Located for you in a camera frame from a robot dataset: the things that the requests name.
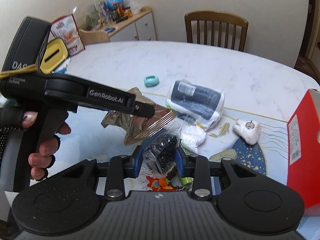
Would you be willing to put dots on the pale green stone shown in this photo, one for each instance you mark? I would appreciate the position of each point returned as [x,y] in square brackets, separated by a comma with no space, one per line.
[229,153]

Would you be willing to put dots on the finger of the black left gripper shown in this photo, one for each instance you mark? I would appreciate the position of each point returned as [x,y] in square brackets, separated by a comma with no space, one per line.
[145,110]

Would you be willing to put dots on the brown foil snack packet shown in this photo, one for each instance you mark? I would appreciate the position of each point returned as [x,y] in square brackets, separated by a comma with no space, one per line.
[139,128]

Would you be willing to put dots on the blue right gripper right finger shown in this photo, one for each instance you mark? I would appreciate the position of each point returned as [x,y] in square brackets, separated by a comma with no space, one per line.
[180,161]

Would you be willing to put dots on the white navy tissue pack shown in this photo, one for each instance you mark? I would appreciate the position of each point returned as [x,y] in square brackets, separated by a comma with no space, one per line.
[201,106]

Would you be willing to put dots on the teal pencil sharpener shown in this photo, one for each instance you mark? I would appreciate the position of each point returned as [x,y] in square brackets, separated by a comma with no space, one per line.
[151,81]

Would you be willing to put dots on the black beads plastic bag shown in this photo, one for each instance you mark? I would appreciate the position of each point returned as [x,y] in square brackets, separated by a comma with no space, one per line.
[160,151]

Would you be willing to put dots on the white wooden sideboard cabinet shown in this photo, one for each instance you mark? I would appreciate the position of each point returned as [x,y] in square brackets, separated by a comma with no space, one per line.
[140,27]

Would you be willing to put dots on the blue globe toy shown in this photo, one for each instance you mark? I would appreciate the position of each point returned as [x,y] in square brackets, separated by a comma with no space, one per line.
[114,4]

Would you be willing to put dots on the white beads plastic bag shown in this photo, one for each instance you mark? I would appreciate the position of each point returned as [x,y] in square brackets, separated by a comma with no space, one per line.
[192,137]

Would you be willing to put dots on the red white snack bag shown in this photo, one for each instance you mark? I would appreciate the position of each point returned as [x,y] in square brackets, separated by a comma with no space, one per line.
[65,28]

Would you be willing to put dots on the orange cartoon keychain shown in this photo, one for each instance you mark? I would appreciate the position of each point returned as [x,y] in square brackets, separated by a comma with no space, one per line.
[160,184]

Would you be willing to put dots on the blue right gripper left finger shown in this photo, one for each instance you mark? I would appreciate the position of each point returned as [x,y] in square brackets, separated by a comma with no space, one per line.
[137,159]

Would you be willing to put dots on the brown wooden chair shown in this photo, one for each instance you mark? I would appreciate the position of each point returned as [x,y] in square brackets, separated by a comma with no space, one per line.
[215,28]

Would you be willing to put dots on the red white cardboard box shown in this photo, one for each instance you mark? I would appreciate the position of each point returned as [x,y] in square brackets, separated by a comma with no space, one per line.
[304,152]

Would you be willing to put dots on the left hand with black glove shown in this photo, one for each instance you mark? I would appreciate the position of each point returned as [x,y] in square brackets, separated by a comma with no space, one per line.
[40,161]

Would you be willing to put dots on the green small clip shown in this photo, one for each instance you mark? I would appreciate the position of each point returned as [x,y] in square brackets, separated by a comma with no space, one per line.
[185,180]

